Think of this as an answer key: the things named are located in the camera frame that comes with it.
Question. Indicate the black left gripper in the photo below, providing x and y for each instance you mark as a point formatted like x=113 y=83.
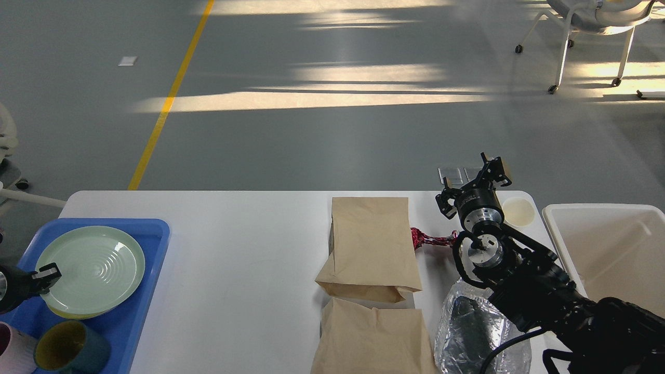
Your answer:
x=19 y=285

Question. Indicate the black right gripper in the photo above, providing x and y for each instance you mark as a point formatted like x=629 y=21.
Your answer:
x=477 y=207

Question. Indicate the pink mug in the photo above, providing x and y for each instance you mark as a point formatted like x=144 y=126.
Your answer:
x=17 y=350

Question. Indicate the red candy wrapper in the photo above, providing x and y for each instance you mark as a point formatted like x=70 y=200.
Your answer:
x=420 y=238

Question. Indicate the blue plastic tray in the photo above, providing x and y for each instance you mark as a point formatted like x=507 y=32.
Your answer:
x=121 y=326

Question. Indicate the dark green mug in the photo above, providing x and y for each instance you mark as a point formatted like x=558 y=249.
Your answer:
x=71 y=347

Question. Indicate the white chair at left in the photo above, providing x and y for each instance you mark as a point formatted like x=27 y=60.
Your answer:
x=14 y=185

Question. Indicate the pale green plate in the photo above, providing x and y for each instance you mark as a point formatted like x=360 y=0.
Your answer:
x=101 y=268

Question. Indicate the yellow plate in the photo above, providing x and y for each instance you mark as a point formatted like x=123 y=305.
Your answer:
x=77 y=316

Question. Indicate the brown paper bag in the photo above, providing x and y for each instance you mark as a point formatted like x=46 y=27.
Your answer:
x=371 y=256
x=358 y=339

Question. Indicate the white plastic bin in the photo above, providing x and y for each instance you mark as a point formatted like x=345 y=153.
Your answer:
x=611 y=250

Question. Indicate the upper brown paper bag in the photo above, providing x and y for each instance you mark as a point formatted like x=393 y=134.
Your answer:
x=371 y=256

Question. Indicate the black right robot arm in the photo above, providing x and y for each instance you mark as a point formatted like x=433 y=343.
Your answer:
x=537 y=295

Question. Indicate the lower brown paper bag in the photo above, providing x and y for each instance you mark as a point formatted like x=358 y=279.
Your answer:
x=358 y=339

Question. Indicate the metal floor socket plates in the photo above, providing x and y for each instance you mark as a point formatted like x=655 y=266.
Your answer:
x=458 y=175

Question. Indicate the white chair on casters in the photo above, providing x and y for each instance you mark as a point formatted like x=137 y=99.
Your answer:
x=594 y=18

